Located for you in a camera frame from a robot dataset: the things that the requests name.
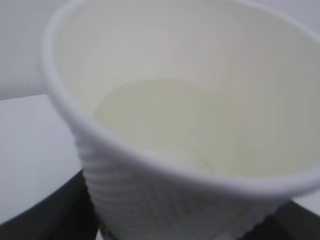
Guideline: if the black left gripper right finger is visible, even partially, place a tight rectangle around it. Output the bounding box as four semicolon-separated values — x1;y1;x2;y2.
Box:
243;201;320;240

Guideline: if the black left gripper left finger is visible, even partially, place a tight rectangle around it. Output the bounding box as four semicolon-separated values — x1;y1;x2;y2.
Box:
0;171;99;240

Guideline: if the white paper cup green logo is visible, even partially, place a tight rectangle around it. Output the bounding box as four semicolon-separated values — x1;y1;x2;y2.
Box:
40;0;320;240

